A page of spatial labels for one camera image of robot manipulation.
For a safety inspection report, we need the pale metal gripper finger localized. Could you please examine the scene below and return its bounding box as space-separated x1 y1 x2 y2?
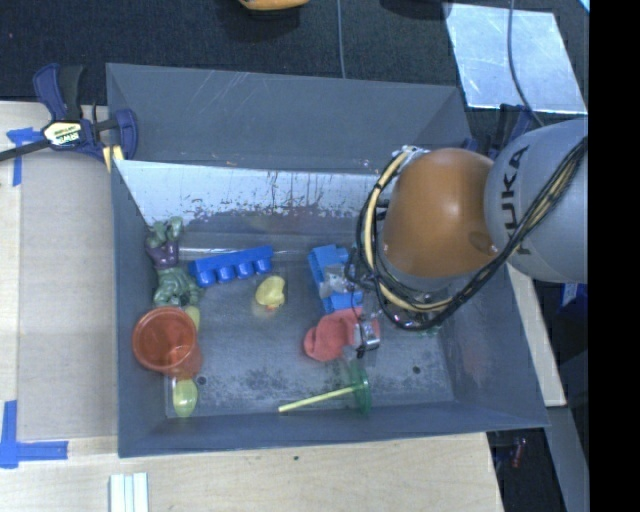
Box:
322 267 352 300
354 319 382 352

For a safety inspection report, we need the short blue toy brick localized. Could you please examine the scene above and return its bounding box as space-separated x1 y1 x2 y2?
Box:
306 244 366 315

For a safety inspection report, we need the red cloth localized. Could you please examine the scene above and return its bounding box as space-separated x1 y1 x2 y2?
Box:
302 306 381 363

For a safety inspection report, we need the green lid with yellow straw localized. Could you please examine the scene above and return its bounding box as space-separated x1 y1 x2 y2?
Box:
277 359 373 417

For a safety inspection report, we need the yellow rubber duck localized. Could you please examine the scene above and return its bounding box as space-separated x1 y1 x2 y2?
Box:
254 274 287 315

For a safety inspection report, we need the long blue toy brick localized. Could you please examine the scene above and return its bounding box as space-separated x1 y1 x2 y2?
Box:
188 244 276 289

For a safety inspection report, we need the green toy figure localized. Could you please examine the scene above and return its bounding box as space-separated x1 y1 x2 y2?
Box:
144 215 204 308

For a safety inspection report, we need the grey metal bin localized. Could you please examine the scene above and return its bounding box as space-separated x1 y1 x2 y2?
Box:
104 62 552 459

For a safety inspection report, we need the orange plastic cup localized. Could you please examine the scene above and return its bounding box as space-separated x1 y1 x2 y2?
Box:
131 306 204 380

